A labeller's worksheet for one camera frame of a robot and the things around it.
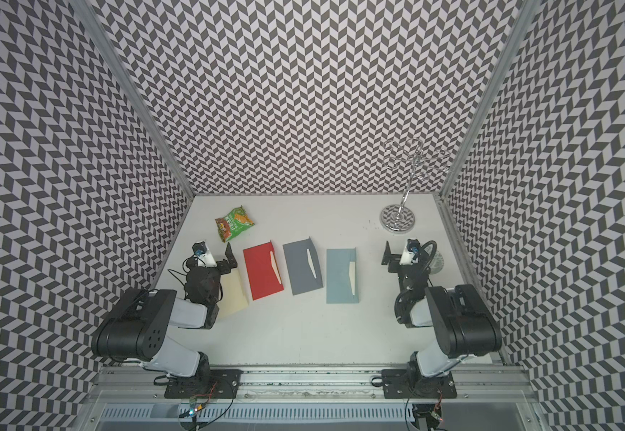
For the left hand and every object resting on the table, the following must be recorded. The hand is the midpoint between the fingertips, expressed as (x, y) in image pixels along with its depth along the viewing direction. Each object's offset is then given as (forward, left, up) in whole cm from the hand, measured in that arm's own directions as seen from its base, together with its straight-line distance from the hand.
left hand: (216, 247), depth 90 cm
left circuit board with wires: (-43, -5, -6) cm, 44 cm away
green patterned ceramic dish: (-2, -77, -7) cm, 77 cm away
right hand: (0, -63, 0) cm, 63 cm away
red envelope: (-3, -14, -11) cm, 18 cm away
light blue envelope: (-5, -43, -11) cm, 44 cm away
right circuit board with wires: (-45, -64, -11) cm, 79 cm away
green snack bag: (+16, -1, -7) cm, 17 cm away
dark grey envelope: (-1, -29, -10) cm, 30 cm away
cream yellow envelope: (-12, -6, -11) cm, 17 cm away
